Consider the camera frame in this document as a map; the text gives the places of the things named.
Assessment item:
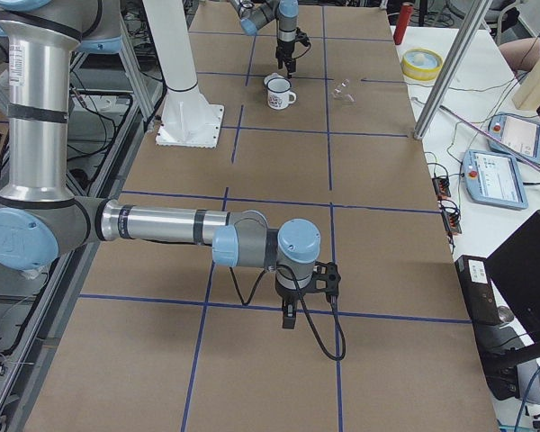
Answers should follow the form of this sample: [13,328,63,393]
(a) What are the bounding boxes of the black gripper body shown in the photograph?
[275,40,296,70]
[276,287,302,318]

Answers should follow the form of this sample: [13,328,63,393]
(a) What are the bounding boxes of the white ceramic lid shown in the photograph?
[264,73,282,87]

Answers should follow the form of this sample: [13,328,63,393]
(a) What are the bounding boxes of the white enamel mug blue rim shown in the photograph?
[266,77,297,111]

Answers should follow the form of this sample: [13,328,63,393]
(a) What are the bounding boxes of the red cardboard tube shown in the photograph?
[393,2,414,45]

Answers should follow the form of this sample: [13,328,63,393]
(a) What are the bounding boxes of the yellow tape roll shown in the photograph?
[400,48,444,81]

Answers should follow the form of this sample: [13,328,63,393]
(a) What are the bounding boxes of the near teach pendant tablet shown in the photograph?
[462,149,528,210]

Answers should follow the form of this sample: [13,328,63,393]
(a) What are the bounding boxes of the teach pendant tablet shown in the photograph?
[488,112,540,162]
[462,149,528,210]

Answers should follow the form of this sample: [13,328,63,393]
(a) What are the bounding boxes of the black laptop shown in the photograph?
[455,210,540,404]

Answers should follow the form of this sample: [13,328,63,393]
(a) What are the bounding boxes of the far teach pendant tablet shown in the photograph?
[488,112,540,162]

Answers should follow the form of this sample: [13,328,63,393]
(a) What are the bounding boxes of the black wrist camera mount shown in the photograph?
[303,261,341,305]

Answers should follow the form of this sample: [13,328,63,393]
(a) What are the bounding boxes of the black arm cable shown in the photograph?
[229,265,347,361]

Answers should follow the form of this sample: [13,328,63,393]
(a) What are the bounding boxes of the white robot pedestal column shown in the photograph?
[143,0,224,149]

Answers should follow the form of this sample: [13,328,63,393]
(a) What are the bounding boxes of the aluminium frame post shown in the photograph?
[413,0,491,140]

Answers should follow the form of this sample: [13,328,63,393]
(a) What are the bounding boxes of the grabber stick green handle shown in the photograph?
[439,104,540,173]

